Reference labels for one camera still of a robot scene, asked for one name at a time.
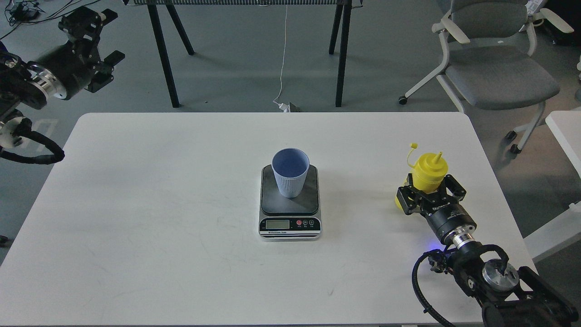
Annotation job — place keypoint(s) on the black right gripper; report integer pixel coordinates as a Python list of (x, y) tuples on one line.
[(444, 216)]

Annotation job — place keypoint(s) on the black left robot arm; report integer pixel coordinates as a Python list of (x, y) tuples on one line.
[(19, 142)]

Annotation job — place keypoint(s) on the yellow squeeze bottle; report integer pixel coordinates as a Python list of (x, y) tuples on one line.
[(428, 171)]

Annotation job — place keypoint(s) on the grey office chair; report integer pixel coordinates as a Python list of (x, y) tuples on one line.
[(495, 77)]

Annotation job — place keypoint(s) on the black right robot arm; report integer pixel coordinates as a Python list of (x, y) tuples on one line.
[(508, 297)]

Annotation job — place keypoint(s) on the blue ribbed plastic cup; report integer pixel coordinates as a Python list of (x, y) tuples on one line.
[(290, 167)]

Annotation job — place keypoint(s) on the digital kitchen scale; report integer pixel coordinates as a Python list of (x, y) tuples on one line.
[(289, 219)]

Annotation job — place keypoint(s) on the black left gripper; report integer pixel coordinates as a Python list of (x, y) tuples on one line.
[(67, 69)]

